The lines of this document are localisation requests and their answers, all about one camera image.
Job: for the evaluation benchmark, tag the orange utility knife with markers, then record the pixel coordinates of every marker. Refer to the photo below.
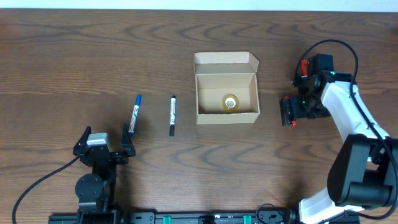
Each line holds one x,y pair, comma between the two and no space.
304,68

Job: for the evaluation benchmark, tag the cardboard box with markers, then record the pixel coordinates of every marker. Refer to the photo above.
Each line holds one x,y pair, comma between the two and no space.
222,73

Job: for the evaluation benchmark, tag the yellow clear tape roll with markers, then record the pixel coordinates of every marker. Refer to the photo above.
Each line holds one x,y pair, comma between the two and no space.
230,103

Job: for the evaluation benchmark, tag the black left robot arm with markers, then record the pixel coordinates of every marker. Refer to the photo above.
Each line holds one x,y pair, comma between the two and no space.
96,190

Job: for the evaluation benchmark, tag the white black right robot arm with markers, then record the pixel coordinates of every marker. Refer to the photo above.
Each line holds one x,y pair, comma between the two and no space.
362,181

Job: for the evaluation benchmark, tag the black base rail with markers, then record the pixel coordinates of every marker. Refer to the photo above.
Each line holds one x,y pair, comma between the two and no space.
271,216

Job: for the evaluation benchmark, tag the black whiteboard marker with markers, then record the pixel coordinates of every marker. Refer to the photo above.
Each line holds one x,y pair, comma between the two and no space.
173,101

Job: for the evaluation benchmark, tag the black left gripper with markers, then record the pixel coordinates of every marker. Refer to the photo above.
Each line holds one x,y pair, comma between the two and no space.
129,149

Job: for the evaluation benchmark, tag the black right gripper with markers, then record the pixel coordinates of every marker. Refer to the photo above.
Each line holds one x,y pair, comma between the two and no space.
321,112

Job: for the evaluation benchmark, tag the blue whiteboard marker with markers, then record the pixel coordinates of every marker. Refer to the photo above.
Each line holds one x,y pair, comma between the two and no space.
134,115

